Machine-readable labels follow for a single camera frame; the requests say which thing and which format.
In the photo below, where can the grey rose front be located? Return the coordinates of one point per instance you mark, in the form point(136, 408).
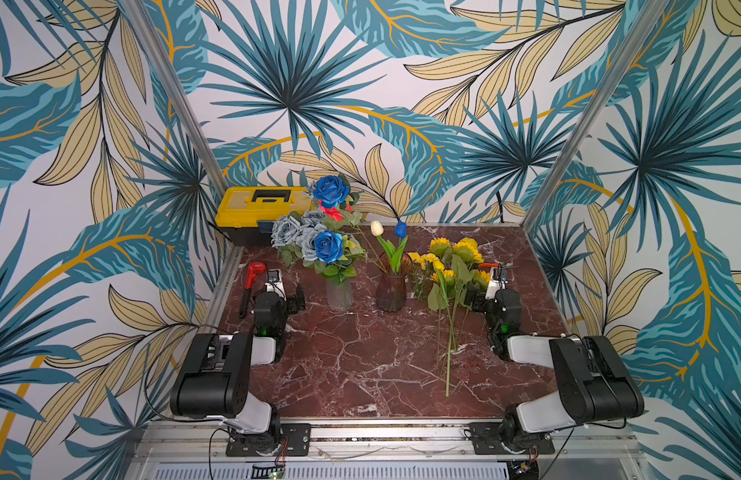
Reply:
point(306, 241)

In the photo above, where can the dark ribbed glass vase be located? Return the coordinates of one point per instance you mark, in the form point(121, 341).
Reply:
point(392, 291)

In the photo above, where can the blue rose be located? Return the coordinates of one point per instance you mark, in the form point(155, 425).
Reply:
point(330, 191)
point(329, 246)

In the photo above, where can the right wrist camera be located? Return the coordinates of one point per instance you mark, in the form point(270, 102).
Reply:
point(497, 283)

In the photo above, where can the red rose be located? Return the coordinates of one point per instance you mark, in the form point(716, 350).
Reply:
point(332, 213)

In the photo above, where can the yellow black toolbox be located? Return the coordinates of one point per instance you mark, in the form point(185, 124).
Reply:
point(247, 214)

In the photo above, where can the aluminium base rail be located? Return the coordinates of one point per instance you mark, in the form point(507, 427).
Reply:
point(408, 448)

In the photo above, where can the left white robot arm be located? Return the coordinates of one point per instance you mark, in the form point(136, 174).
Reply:
point(214, 383)

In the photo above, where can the small blue tulip bud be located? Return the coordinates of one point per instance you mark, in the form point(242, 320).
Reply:
point(401, 230)

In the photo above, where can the tall yellow blossom stem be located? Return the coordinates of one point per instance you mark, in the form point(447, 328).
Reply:
point(463, 258)

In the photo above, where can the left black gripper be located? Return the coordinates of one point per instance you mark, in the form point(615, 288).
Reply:
point(290, 302)

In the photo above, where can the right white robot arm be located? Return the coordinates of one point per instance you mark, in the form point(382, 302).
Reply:
point(593, 383)

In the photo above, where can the tall sunflower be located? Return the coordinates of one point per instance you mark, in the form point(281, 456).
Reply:
point(440, 246)

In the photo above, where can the grey rose back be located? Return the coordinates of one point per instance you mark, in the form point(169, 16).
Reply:
point(312, 218)

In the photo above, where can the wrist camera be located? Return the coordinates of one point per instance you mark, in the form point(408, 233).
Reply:
point(497, 283)
point(274, 282)

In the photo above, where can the cream rosebud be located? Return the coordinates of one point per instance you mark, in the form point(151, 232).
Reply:
point(377, 228)

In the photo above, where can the red pipe wrench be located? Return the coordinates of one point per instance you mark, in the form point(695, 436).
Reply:
point(253, 270)

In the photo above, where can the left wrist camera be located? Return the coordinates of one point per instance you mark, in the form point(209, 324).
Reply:
point(274, 282)

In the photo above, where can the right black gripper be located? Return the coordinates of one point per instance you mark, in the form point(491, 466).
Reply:
point(504, 303)

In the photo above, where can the grey rose left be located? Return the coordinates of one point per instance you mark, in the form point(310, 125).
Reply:
point(285, 231)

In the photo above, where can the clear glass vase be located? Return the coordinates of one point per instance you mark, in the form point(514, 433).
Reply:
point(339, 295)

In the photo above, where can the grey rose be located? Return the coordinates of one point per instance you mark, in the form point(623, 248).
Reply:
point(285, 231)
point(306, 241)
point(312, 218)

